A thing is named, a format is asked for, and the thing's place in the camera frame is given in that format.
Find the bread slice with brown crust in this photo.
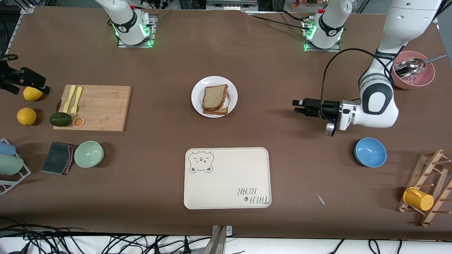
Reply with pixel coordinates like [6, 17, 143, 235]
[203, 84, 229, 111]
[203, 106, 229, 116]

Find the white round plate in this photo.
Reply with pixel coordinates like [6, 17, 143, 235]
[191, 76, 238, 119]

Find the yellow toy lemon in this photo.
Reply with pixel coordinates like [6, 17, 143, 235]
[17, 107, 37, 126]
[23, 86, 43, 102]

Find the yellow plastic knife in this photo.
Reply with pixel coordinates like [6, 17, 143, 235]
[63, 85, 76, 114]

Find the yellow plastic fork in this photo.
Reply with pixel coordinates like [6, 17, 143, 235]
[71, 87, 83, 117]

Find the green avocado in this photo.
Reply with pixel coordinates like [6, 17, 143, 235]
[49, 112, 72, 127]

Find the blue bowl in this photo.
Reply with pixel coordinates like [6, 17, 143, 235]
[354, 138, 387, 168]

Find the wooden cutting board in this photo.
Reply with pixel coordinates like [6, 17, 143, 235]
[53, 85, 132, 132]

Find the pale green cup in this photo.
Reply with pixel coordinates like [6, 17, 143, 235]
[0, 153, 24, 176]

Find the dark grey folded cloth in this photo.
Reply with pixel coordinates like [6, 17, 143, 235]
[41, 141, 73, 174]

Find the pink folded cloth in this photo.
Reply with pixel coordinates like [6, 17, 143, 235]
[64, 145, 79, 176]

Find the mint green bowl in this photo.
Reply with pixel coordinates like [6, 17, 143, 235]
[74, 141, 105, 168]

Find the large metal spoon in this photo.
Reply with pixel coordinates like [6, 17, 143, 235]
[394, 54, 448, 78]

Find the cream tray with bear print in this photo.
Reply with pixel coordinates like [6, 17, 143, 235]
[184, 147, 272, 210]

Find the pink bowl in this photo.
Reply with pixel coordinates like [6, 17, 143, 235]
[392, 51, 435, 90]

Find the yellow mug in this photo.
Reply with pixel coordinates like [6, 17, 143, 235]
[403, 187, 435, 211]

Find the wooden mug rack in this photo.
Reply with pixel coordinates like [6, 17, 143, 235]
[397, 149, 452, 227]

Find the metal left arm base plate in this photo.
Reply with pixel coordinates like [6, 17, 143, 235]
[301, 18, 341, 53]

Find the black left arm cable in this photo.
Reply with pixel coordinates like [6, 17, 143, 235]
[320, 48, 395, 117]

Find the black cable across table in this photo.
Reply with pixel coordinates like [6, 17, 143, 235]
[245, 12, 309, 30]

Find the grey wire cup rack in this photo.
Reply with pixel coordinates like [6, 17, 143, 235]
[0, 139, 31, 195]

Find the grey metal frame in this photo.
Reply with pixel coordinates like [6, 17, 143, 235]
[206, 0, 259, 11]

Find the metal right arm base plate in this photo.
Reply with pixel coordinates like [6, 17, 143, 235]
[117, 14, 157, 48]

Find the black cable bundle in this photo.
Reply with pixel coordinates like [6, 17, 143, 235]
[0, 219, 212, 254]

